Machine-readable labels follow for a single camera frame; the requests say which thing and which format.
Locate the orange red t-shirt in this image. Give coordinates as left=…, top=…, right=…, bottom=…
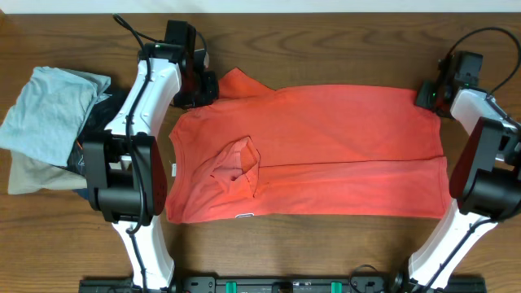
left=166, top=69, right=451, bottom=224

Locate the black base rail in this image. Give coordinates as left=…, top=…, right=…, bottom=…
left=78, top=270, right=488, bottom=293

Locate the black shirt with orange print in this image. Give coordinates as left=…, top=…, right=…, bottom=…
left=63, top=87, right=128, bottom=176

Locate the navy blue folded garment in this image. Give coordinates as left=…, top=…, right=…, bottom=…
left=73, top=188, right=89, bottom=200

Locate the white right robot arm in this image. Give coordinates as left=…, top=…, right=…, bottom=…
left=389, top=51, right=520, bottom=292

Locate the beige folded shirt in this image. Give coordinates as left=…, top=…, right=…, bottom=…
left=7, top=151, right=87, bottom=195

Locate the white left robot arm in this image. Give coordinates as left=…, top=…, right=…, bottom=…
left=79, top=43, right=218, bottom=292

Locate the light blue folded shirt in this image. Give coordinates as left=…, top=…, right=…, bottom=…
left=1, top=67, right=111, bottom=167

